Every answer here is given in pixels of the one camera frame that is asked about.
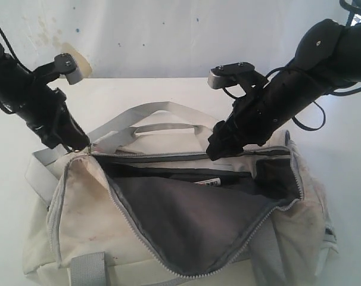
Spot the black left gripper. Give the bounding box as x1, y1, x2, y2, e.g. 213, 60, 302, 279
0, 68, 90, 150

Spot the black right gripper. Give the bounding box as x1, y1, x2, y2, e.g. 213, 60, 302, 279
206, 71, 315, 161

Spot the black capped white marker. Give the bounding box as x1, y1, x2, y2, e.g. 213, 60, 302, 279
195, 178, 222, 186

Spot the white canvas backpack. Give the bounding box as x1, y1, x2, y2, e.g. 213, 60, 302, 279
22, 102, 337, 285

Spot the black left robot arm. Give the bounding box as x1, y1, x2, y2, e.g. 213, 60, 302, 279
0, 44, 90, 150

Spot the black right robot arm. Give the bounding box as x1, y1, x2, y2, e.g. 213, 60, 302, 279
207, 19, 361, 160

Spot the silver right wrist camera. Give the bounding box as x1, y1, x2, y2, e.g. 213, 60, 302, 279
207, 62, 269, 95

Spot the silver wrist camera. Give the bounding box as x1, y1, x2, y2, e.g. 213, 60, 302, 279
207, 62, 269, 95
31, 52, 83, 86

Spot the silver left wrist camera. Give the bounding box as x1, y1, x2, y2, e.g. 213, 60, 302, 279
31, 52, 83, 86

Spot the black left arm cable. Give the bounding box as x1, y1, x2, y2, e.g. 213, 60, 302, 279
0, 13, 29, 75

